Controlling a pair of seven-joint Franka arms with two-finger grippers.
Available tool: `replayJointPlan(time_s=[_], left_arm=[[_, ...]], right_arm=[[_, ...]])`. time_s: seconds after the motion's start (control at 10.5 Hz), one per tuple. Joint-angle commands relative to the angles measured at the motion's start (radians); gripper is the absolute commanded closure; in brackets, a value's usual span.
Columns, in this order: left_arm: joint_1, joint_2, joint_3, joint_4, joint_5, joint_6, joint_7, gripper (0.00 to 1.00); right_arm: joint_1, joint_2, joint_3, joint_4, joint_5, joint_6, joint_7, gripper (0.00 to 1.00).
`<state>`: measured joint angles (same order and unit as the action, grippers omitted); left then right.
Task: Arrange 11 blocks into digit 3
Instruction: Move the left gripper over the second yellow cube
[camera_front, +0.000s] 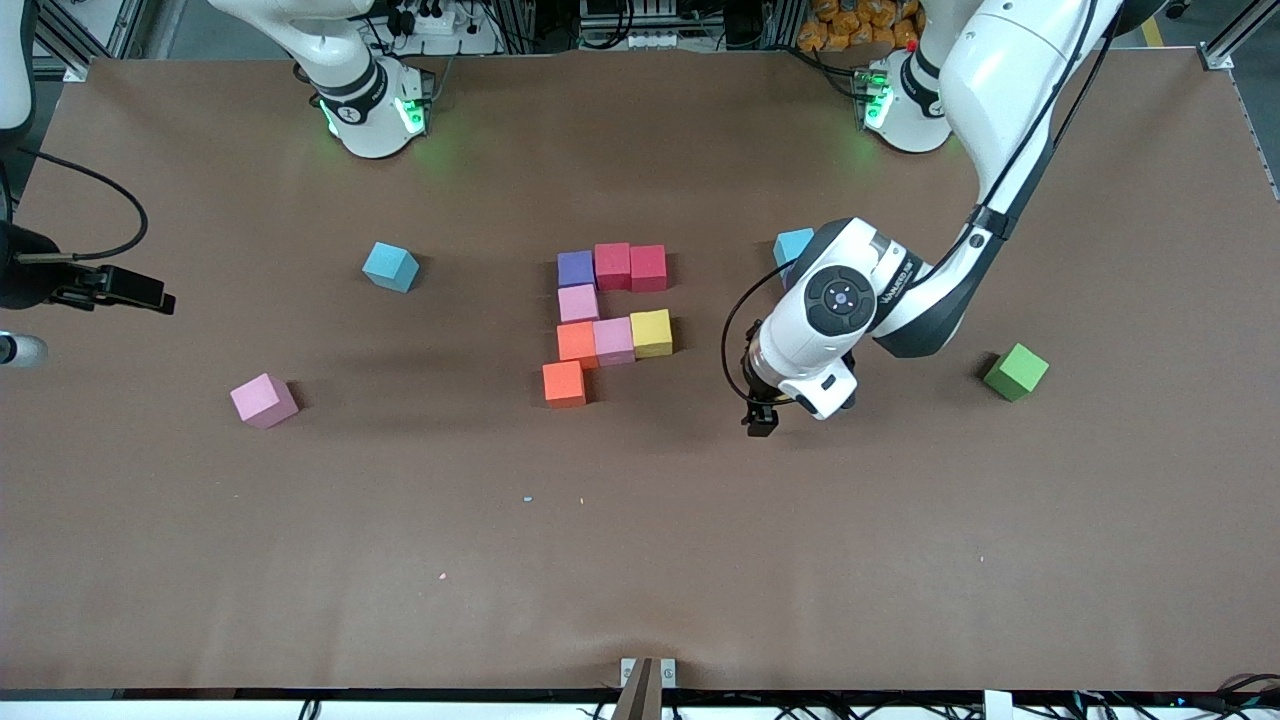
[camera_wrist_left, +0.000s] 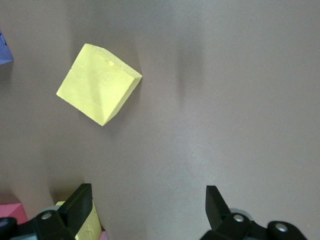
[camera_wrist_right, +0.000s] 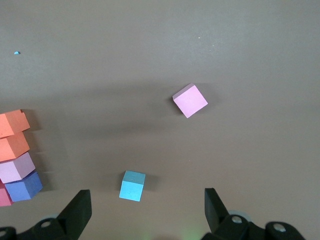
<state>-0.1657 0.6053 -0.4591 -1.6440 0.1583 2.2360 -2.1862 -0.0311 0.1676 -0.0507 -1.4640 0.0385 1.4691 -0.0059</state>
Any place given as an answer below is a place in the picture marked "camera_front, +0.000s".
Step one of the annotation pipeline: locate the yellow foam cube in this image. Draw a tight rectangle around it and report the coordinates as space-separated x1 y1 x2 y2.
630 309 674 359

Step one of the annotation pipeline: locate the red foam cube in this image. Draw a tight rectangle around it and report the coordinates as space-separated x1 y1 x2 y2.
630 244 669 294
594 243 634 293

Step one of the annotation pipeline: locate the orange foam cube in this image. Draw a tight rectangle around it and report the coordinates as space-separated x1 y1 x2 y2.
557 320 599 370
542 360 588 408

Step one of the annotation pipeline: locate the brown table cover sheet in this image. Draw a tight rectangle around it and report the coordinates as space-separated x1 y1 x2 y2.
0 45 1280 693

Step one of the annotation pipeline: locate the green foam cube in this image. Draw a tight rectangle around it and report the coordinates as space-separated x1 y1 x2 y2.
983 342 1051 403

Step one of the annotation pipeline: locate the metal table clamp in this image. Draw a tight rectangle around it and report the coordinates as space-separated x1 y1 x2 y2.
618 656 678 720

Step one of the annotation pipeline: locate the white electronics box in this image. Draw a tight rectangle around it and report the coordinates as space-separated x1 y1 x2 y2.
578 0 683 51

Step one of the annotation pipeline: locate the bag of orange fruits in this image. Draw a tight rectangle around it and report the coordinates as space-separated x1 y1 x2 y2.
797 0 926 53

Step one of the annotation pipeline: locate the white power strip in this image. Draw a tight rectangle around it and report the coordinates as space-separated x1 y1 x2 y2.
385 0 501 56

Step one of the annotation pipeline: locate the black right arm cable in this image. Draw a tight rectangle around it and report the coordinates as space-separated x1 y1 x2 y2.
15 145 151 263

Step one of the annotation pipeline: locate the aluminium frame strut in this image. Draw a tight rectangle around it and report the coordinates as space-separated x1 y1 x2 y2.
35 0 151 83
1200 0 1280 73

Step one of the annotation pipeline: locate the black cable bundle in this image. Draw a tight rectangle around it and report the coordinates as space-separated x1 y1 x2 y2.
1040 672 1280 720

